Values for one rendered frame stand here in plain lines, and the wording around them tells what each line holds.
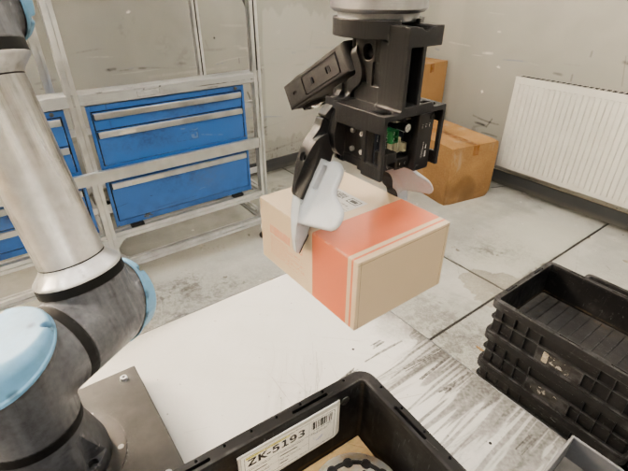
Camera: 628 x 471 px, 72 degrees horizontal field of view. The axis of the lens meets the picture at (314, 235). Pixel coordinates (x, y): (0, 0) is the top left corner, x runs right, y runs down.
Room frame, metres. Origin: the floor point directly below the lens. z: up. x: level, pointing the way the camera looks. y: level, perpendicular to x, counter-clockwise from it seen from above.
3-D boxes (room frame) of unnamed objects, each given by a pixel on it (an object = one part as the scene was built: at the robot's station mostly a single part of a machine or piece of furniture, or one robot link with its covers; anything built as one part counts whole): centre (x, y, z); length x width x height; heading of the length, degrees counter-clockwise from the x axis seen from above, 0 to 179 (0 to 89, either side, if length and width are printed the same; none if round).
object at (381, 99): (0.37, -0.05, 1.24); 0.09 x 0.08 x 0.12; 37
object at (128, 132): (1.96, 0.63, 0.60); 0.72 x 0.03 x 0.56; 127
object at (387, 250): (0.39, -0.04, 1.08); 0.16 x 0.12 x 0.07; 37
